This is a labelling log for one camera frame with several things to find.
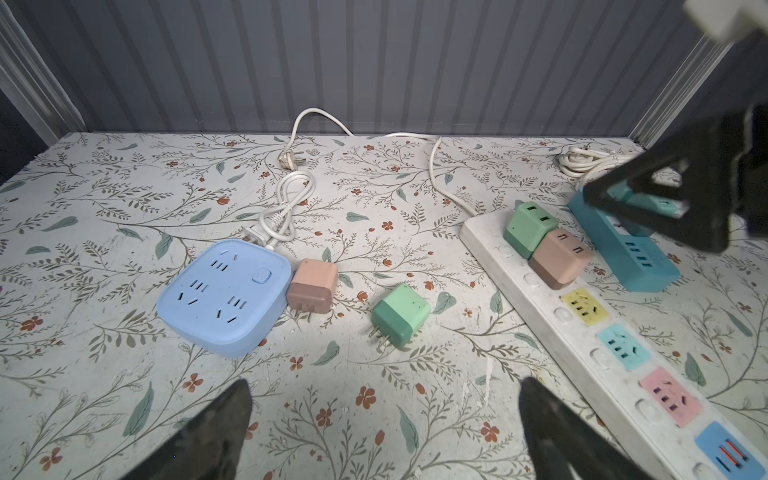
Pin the green charger cube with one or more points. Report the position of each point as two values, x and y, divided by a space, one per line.
399 315
528 226

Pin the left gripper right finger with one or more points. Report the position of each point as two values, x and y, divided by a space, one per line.
561 445

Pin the floral table mat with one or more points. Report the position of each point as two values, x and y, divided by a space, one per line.
94 229

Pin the teal USB power strip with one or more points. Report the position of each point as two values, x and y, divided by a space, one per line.
637 262

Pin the white multicolour power strip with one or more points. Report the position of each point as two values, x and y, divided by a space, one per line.
655 414

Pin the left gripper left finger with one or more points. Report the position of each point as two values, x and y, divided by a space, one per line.
208 446

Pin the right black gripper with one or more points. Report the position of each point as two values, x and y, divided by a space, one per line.
717 167

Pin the pink charger cube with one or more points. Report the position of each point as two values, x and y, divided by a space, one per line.
313 287
560 258

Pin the blue triangular socket adapter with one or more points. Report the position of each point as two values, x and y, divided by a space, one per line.
229 298

